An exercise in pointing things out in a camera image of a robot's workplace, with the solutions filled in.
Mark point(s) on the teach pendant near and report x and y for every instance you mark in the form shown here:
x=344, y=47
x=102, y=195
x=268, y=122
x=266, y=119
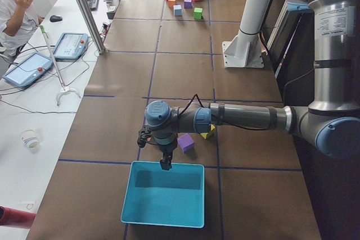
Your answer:
x=28, y=71

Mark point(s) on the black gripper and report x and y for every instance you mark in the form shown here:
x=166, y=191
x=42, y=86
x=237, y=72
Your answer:
x=166, y=148

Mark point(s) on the purple foam block near blue bin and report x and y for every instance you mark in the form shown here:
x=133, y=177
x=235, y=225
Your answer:
x=186, y=142

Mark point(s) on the white camera post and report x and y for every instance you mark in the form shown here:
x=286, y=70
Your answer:
x=244, y=50

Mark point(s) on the aluminium frame post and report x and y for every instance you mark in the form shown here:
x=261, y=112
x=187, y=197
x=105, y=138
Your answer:
x=91, y=25

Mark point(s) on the green foam block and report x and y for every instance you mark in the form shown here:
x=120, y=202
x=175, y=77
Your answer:
x=198, y=13

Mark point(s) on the yellow foam block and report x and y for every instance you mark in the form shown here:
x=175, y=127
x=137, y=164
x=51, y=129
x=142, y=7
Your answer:
x=208, y=134

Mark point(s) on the teach pendant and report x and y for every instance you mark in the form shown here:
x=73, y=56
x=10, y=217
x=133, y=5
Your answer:
x=28, y=71
x=70, y=47

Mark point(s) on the teach pendant far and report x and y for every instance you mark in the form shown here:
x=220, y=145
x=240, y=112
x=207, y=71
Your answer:
x=70, y=47

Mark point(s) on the purple foam block near red bin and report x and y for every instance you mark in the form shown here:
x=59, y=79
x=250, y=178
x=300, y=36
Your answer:
x=187, y=4

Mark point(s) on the white paper cup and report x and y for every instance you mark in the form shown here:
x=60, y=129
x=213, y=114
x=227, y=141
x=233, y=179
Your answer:
x=29, y=138

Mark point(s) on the light blue foam block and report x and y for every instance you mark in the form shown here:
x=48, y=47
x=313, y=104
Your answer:
x=177, y=10

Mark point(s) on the red fire extinguisher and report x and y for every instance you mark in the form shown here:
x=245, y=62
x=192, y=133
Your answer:
x=16, y=218

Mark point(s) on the person in white shirt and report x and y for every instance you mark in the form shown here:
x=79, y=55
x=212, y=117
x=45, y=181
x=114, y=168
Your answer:
x=19, y=21

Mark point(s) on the orange foam block near red bin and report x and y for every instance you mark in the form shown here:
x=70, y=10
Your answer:
x=171, y=3

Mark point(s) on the blue plastic bin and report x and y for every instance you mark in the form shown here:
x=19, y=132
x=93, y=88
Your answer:
x=173, y=198

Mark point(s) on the black computer mouse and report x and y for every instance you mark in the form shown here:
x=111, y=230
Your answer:
x=55, y=18

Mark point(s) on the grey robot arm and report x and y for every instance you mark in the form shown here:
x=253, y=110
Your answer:
x=330, y=122

